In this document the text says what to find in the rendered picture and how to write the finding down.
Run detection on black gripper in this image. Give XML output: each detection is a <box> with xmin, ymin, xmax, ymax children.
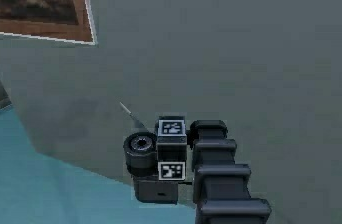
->
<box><xmin>122</xmin><ymin>131</ymin><xmax>180</xmax><ymax>205</ymax></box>

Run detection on brown framed wall picture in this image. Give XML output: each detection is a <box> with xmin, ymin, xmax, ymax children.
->
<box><xmin>0</xmin><ymin>0</ymin><xmax>98</xmax><ymax>46</ymax></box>

